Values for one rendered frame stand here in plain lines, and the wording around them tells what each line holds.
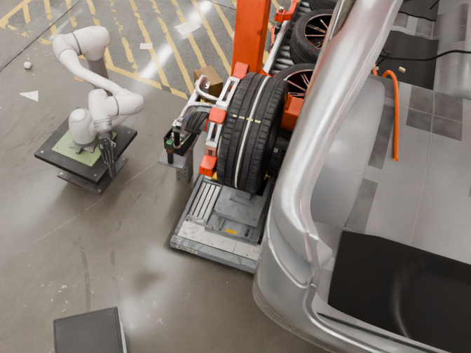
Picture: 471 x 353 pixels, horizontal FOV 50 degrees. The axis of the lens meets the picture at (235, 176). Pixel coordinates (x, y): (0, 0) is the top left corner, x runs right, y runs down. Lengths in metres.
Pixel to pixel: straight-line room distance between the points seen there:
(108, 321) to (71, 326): 0.19
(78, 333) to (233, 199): 1.26
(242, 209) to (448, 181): 1.31
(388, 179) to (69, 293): 2.03
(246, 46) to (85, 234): 1.63
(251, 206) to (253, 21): 1.20
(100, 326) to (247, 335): 0.89
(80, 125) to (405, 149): 1.98
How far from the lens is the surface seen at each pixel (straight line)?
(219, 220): 3.31
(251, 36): 2.95
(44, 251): 3.54
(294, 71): 3.83
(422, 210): 2.68
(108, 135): 2.62
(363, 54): 1.99
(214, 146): 2.66
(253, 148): 2.57
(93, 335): 2.87
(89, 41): 3.04
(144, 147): 3.91
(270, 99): 2.62
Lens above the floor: 3.02
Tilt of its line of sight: 54 degrees down
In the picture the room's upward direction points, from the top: 7 degrees clockwise
